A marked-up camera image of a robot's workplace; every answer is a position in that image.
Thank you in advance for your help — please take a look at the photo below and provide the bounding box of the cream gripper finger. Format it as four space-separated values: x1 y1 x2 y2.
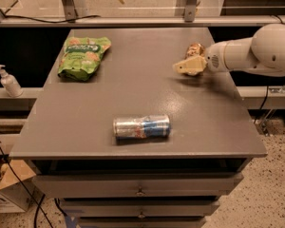
173 60 194 75

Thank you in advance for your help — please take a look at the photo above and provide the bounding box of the orange soda can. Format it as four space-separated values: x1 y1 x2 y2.
185 43 205 58

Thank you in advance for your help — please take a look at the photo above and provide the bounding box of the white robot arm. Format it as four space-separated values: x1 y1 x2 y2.
173 24 285 77

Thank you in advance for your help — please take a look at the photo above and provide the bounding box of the silver blue energy drink can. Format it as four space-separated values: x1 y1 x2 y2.
113 115 170 139

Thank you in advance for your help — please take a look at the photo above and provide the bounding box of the green rice chip bag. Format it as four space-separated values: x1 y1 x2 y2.
58 37 111 82

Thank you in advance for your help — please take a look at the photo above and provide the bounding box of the grey drawer cabinet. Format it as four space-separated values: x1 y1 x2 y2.
10 28 266 228

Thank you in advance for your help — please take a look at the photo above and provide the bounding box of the white pump dispenser bottle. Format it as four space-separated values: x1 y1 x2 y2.
0 65 23 98

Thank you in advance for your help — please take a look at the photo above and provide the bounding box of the cardboard box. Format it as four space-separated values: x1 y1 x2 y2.
0 160 36 214

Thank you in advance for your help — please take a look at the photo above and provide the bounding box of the grey metal frame leg left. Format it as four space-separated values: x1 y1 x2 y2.
62 0 88 21

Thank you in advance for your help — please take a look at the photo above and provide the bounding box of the black cable on ledge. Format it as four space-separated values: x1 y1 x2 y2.
3 13 102 25

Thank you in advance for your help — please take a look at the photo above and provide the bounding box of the black cable on floor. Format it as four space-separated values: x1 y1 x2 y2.
0 128 55 228

